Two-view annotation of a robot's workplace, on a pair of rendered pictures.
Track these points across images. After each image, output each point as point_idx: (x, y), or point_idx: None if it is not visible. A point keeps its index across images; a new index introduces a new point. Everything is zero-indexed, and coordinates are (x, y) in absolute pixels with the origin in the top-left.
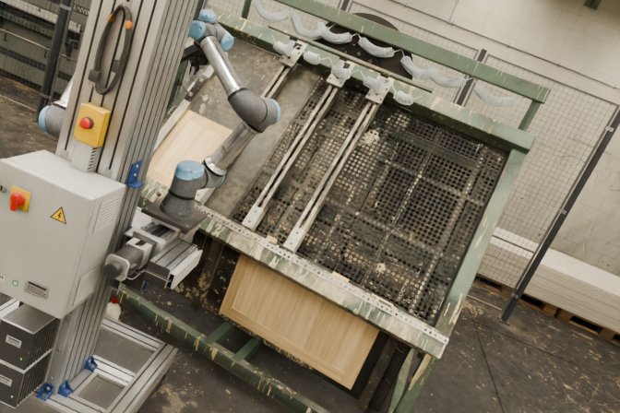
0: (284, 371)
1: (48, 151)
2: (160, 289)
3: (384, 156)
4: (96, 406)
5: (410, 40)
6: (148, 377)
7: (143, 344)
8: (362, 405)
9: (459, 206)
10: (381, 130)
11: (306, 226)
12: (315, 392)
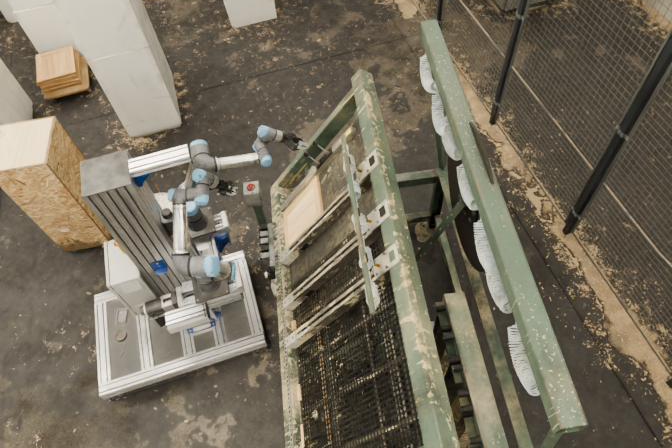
0: (352, 403)
1: (405, 90)
2: (343, 277)
3: (379, 326)
4: (194, 347)
5: (481, 206)
6: (230, 349)
7: (250, 325)
8: None
9: (373, 435)
10: (382, 301)
11: (297, 338)
12: (354, 436)
